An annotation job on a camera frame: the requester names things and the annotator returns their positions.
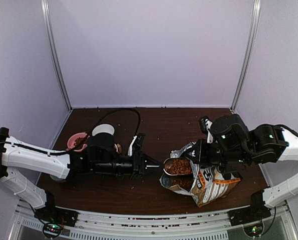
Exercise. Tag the light blue ceramic bowl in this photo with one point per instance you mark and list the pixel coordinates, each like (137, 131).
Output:
(58, 180)

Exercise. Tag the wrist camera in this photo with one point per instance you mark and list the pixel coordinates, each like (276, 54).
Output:
(136, 144)
(205, 125)

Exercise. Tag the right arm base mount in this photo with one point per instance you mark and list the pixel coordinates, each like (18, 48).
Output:
(252, 216)

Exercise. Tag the pet food bag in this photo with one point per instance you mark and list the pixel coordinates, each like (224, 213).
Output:
(205, 184)

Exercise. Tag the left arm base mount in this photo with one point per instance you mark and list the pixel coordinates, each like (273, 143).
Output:
(53, 218)

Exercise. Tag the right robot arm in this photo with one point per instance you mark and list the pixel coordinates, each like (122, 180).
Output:
(229, 141)

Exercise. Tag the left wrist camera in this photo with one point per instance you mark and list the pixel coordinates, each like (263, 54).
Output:
(136, 144)

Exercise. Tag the white ceramic bowl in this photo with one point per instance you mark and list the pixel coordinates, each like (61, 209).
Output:
(103, 128)

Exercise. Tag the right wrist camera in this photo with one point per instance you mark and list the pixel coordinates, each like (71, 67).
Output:
(205, 125)

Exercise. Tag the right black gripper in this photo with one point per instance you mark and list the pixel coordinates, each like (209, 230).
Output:
(201, 157)

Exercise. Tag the pink pet bowl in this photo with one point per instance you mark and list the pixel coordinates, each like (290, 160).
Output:
(75, 142)

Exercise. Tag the front aluminium rail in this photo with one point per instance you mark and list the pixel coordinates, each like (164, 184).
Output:
(214, 225)

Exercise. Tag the metal food scoop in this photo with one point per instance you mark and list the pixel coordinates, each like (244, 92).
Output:
(177, 167)

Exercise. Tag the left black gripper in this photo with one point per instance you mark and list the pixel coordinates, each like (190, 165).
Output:
(139, 164)

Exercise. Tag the metal frame post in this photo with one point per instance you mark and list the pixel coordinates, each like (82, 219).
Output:
(253, 29)
(54, 55)

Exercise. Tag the left metal frame post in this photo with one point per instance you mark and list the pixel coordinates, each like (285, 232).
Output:
(54, 55)

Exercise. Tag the cream pet bowl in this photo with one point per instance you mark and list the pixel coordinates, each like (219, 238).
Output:
(118, 148)

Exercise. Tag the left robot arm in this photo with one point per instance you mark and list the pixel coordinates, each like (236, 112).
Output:
(100, 156)

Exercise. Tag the right metal frame post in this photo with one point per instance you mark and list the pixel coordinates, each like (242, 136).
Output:
(253, 29)

